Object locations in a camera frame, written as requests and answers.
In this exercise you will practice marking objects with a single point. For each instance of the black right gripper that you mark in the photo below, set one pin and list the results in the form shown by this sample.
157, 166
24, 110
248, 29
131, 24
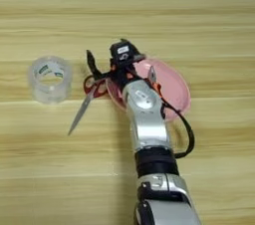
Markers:
125, 74

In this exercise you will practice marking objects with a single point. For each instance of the pink oval plate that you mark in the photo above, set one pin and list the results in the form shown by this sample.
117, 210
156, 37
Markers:
174, 86

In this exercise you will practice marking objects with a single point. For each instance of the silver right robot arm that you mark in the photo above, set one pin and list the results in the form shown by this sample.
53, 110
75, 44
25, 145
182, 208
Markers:
149, 126

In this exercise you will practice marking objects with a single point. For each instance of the black box with white label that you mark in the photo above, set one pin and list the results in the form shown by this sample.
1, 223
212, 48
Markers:
123, 53

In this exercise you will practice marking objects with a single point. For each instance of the clear packing tape roll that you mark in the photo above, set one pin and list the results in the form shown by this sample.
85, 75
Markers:
50, 96

